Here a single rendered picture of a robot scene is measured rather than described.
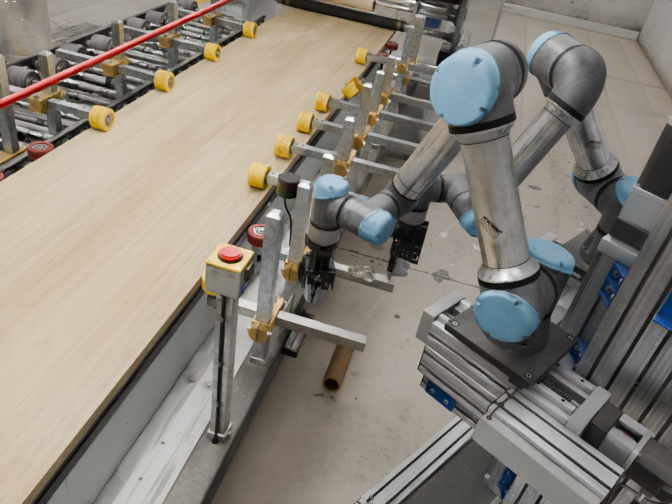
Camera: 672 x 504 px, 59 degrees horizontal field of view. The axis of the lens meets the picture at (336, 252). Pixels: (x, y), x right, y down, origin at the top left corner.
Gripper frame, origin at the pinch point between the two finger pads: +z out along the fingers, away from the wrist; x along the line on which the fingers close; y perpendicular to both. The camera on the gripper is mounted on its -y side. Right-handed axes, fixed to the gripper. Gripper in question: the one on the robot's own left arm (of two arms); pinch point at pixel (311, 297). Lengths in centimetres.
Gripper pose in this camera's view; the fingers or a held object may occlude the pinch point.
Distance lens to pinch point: 152.3
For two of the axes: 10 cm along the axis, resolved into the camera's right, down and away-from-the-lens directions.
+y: 0.9, 5.9, -8.0
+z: -1.5, 8.1, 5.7
